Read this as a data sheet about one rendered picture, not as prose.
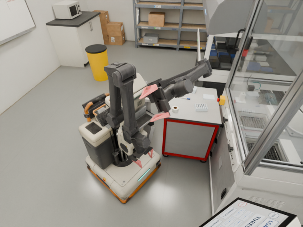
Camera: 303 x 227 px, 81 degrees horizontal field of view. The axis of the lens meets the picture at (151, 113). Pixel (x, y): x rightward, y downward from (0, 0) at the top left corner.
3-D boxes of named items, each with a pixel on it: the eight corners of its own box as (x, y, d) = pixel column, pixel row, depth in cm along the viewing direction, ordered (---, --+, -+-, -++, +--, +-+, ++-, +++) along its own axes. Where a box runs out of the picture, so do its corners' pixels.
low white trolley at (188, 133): (160, 158, 231) (162, 116, 181) (166, 125, 277) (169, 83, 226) (205, 165, 223) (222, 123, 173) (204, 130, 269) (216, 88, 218)
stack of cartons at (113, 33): (95, 43, 533) (89, 12, 477) (100, 39, 557) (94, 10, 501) (122, 45, 521) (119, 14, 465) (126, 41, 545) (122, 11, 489)
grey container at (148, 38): (143, 42, 502) (143, 36, 491) (145, 38, 524) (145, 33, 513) (157, 43, 497) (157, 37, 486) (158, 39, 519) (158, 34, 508)
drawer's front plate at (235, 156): (232, 172, 128) (237, 163, 120) (227, 141, 149) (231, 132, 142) (235, 172, 128) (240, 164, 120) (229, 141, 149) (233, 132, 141)
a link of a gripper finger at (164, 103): (159, 125, 65) (172, 114, 71) (152, 108, 63) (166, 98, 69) (147, 127, 70) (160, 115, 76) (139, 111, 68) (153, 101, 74)
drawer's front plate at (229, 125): (227, 138, 151) (230, 130, 143) (222, 116, 172) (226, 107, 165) (229, 139, 151) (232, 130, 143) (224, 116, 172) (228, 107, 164)
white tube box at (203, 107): (195, 111, 186) (195, 108, 184) (194, 106, 193) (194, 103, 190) (207, 111, 186) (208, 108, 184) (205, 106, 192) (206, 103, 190)
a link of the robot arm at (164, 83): (213, 70, 119) (208, 56, 117) (213, 74, 107) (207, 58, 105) (156, 93, 138) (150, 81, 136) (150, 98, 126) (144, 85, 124)
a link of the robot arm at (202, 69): (205, 75, 114) (199, 60, 112) (214, 73, 111) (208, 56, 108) (175, 100, 83) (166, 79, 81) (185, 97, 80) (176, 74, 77)
